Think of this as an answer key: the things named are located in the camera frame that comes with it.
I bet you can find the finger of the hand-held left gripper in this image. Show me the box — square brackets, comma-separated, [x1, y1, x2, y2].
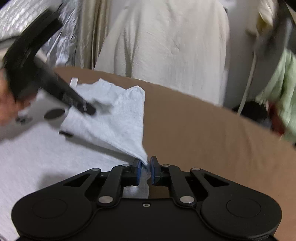
[34, 57, 96, 116]

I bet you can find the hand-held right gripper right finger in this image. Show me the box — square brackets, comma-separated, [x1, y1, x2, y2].
[150, 156, 234, 207]

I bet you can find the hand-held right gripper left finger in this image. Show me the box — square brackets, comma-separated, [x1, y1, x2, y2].
[58, 159, 142, 207]

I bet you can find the white printed t-shirt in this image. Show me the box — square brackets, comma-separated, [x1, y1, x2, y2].
[0, 78, 149, 237]

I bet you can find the person's left hand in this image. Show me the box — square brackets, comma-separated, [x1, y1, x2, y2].
[0, 69, 31, 127]

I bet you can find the silver quilted foil sheet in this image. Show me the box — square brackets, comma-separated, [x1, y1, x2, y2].
[0, 0, 80, 68]

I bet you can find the beige curtain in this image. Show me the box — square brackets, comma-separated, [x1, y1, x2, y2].
[75, 0, 116, 70]

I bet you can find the cream draped cloth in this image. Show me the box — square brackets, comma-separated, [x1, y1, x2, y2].
[94, 0, 230, 107]

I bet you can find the black round object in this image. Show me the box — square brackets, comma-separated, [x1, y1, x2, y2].
[231, 101, 270, 127]

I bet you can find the dark red object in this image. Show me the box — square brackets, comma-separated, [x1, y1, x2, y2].
[267, 102, 286, 135]

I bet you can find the light green garment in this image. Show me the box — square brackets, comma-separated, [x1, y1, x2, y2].
[254, 49, 296, 143]

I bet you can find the dark grey cloth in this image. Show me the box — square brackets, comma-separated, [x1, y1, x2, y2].
[253, 0, 293, 64]

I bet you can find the pale cream garment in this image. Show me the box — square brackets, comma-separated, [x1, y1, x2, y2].
[245, 0, 280, 35]

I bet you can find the white cord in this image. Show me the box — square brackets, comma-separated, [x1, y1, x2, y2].
[237, 52, 258, 115]

